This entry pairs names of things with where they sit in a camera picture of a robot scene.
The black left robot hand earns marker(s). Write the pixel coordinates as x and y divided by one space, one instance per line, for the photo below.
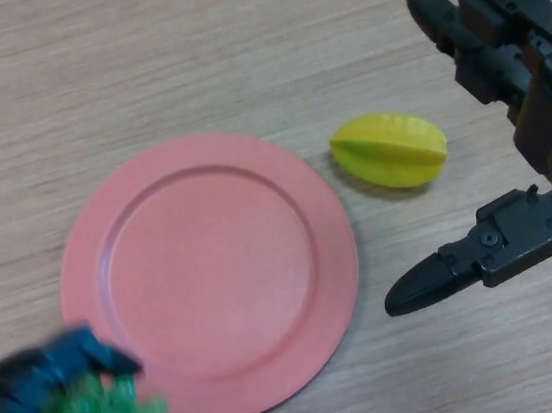
12 400

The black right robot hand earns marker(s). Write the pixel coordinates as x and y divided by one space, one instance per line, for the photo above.
547 118

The pink round plate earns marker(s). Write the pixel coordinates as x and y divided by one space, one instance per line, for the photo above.
212 264

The yellow starfruit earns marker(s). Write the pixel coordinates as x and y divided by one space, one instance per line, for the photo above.
390 152

